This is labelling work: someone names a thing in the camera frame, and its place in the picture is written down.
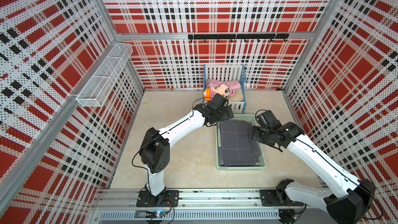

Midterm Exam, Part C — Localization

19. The mint green plastic basket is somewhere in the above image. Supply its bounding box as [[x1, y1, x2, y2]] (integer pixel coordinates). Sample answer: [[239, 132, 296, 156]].
[[216, 114, 266, 170]]

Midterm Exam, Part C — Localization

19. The dark grey checked pillowcase back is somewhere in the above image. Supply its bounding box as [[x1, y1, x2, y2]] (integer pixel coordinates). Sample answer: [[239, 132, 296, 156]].
[[218, 119, 261, 167]]

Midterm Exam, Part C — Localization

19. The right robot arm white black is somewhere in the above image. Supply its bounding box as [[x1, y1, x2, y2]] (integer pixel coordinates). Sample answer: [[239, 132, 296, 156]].
[[252, 110, 376, 224]]

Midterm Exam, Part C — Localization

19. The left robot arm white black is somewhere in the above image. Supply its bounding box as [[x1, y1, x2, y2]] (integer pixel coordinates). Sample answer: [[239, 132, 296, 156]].
[[136, 93, 234, 208]]

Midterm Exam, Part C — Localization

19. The white blue toy crib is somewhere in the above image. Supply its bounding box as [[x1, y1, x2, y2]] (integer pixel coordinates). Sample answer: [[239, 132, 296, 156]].
[[203, 64, 246, 114]]

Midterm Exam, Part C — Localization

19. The pink plush doll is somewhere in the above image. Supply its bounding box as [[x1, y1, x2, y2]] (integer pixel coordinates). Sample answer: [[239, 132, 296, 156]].
[[203, 79, 241, 101]]

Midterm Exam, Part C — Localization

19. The green circuit board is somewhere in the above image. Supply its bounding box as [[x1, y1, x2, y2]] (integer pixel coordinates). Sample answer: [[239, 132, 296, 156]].
[[145, 210, 167, 219]]

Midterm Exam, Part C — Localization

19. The black hook rail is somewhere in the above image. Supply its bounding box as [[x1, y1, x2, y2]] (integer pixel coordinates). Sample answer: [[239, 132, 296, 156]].
[[188, 33, 290, 41]]

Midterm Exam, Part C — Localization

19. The white wire mesh shelf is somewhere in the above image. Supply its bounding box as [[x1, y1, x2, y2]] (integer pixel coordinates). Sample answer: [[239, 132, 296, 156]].
[[77, 43, 132, 107]]

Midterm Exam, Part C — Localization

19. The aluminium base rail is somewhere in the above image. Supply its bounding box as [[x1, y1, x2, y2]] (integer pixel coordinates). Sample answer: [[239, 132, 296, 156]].
[[87, 188, 333, 224]]

